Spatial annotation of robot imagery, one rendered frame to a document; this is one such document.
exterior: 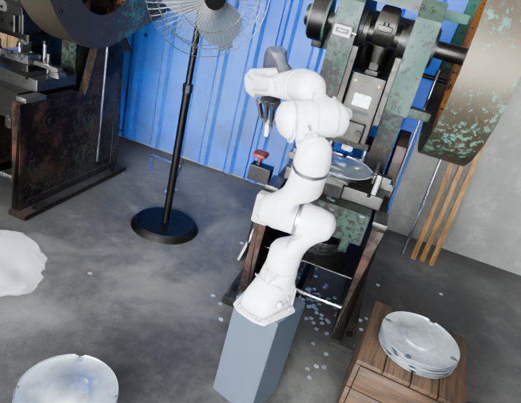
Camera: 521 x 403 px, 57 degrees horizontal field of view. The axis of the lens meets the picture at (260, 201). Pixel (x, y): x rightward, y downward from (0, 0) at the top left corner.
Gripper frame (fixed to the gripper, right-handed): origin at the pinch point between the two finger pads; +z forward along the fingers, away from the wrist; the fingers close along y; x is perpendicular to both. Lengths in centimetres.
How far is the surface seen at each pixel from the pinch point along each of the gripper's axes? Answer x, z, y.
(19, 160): -30, 47, -119
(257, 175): -11.7, 17.1, 1.7
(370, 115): 19.8, -7.0, 38.2
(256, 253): -30, 47, 11
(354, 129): 14.1, -2.2, 33.8
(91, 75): 34, 36, -118
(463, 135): 1, -26, 72
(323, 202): -10.8, 20.5, 32.0
